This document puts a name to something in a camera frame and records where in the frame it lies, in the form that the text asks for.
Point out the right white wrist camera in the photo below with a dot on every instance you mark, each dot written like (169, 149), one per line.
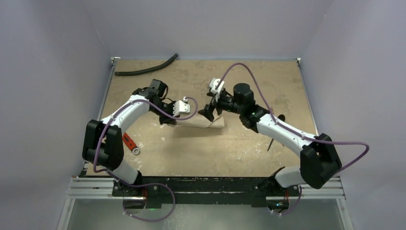
(215, 85)

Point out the black spoon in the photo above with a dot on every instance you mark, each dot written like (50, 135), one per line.
(281, 118)

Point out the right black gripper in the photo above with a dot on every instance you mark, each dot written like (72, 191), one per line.
(214, 106)

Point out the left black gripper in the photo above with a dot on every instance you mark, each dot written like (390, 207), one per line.
(169, 120)

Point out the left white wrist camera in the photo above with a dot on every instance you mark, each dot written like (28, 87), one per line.
(181, 107)

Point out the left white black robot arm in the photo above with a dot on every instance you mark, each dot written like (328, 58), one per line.
(103, 143)

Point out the red handled wrench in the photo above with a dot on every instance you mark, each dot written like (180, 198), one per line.
(130, 144)

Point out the beige cloth napkin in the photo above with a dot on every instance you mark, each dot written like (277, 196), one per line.
(200, 121)

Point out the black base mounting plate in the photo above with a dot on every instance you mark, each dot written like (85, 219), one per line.
(253, 191)

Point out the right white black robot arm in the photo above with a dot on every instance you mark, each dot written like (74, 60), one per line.
(319, 160)

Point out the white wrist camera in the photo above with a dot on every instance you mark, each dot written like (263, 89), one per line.
(215, 85)
(181, 107)

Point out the black foam tube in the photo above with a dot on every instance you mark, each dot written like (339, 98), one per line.
(148, 70)

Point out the aluminium frame rail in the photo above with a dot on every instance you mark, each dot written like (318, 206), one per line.
(103, 188)

